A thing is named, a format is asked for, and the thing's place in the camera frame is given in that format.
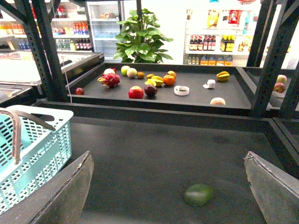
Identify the crumpled white paper label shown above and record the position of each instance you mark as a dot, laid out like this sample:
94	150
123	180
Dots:
210	84

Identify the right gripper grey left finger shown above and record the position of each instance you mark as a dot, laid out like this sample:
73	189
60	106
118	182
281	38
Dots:
59	201

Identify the dark purple plum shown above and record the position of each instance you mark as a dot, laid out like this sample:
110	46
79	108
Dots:
150	90

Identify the pink dragon fruit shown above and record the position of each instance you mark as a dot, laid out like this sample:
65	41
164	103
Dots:
110	80

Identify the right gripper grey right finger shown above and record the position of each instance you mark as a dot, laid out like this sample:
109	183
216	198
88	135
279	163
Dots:
275	191

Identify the black metal shelf frame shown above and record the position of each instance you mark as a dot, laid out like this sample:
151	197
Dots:
53	81

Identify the green potted plant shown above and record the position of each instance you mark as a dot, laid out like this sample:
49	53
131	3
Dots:
140	40

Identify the green apple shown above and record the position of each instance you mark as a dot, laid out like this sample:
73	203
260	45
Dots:
124	70

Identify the white tape roll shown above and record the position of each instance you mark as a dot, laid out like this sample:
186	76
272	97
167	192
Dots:
181	90

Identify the black fruit display tray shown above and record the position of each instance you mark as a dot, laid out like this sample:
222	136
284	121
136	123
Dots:
232	91

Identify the white bottle shelf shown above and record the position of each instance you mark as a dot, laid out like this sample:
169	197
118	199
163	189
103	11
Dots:
220	37

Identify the brown kiwi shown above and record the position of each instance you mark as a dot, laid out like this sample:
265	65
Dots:
140	75

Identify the red yellow apple right shelf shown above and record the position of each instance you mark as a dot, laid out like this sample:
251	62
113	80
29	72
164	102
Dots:
279	87

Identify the pale green round fruit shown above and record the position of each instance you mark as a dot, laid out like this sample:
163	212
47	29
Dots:
131	72

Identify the light blue plastic basket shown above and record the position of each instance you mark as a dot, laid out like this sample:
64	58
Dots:
43	152

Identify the pale peach fruit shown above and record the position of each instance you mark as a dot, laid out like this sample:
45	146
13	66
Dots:
217	101

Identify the yellow star fruit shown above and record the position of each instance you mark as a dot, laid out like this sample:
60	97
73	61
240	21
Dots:
223	76

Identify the yellow mango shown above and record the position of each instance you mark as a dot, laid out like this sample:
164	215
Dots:
155	81

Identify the glass door refrigerator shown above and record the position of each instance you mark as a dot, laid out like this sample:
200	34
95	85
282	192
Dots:
103	17

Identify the small dark red apple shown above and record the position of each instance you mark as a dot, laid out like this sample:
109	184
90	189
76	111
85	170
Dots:
79	91

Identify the orange tangerine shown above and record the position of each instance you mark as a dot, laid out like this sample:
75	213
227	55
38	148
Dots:
169	80

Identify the green avocado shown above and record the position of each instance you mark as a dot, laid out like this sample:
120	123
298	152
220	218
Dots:
198	195

